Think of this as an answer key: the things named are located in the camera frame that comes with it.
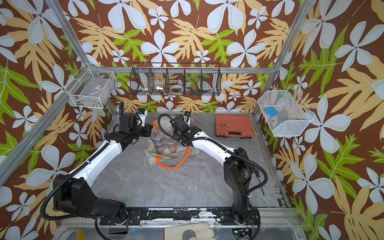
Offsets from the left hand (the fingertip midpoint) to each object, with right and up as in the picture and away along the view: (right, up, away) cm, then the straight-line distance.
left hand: (152, 124), depth 84 cm
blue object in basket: (+69, +8, +2) cm, 70 cm away
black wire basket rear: (+12, +30, +14) cm, 35 cm away
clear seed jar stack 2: (+10, -10, +4) cm, 15 cm away
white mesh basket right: (+77, +5, -5) cm, 77 cm away
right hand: (+15, -2, +5) cm, 16 cm away
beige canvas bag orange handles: (+8, -23, +9) cm, 26 cm away
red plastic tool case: (+54, 0, +24) cm, 59 cm away
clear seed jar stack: (+3, -7, 0) cm, 8 cm away
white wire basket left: (-36, +21, +2) cm, 42 cm away
